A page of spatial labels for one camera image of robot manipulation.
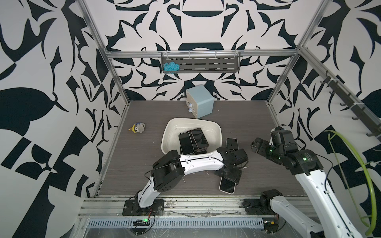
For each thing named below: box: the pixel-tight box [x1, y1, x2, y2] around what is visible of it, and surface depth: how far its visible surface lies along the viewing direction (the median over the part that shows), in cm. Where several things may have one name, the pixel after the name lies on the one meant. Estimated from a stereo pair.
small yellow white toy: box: [127, 121, 146, 134], surface depth 101 cm
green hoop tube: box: [324, 129, 378, 236], surface depth 55 cm
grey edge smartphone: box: [178, 131, 195, 156], surface depth 93 cm
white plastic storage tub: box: [160, 118, 223, 156], surface depth 101 cm
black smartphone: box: [190, 127, 210, 150], surface depth 96 cm
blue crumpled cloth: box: [162, 61, 181, 75], surface depth 93 cm
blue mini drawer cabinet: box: [186, 84, 215, 119], surface depth 108 cm
